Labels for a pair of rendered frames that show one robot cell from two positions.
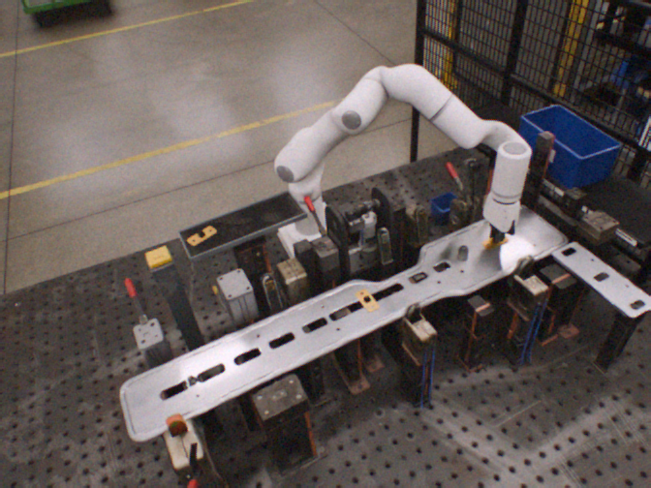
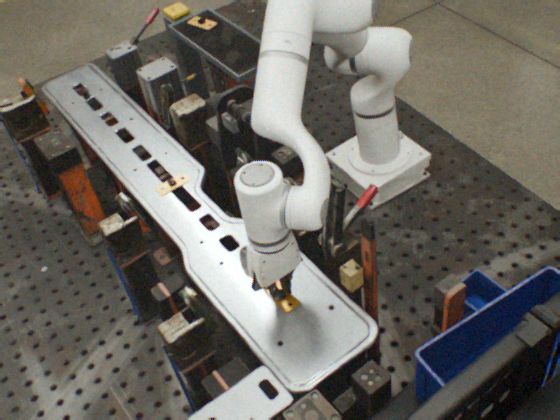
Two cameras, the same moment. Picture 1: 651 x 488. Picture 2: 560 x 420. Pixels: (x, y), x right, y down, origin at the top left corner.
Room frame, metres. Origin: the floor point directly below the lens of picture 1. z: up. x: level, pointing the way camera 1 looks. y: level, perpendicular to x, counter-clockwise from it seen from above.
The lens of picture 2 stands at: (1.08, -1.37, 2.10)
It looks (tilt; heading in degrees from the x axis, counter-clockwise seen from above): 45 degrees down; 83
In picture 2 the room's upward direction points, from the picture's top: 10 degrees counter-clockwise
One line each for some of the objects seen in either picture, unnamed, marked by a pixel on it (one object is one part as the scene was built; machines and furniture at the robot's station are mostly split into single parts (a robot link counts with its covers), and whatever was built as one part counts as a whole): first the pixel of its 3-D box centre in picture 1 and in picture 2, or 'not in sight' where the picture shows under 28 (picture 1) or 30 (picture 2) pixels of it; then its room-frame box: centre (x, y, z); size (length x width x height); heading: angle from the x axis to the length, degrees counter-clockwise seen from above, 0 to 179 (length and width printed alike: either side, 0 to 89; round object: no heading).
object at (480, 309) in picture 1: (475, 335); (183, 326); (0.91, -0.42, 0.84); 0.11 x 0.08 x 0.29; 23
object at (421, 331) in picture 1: (417, 361); (137, 266); (0.82, -0.23, 0.87); 0.12 x 0.09 x 0.35; 23
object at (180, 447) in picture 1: (202, 475); (38, 146); (0.57, 0.36, 0.88); 0.15 x 0.11 x 0.36; 23
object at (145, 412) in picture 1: (362, 306); (166, 183); (0.95, -0.09, 1.00); 1.38 x 0.22 x 0.02; 113
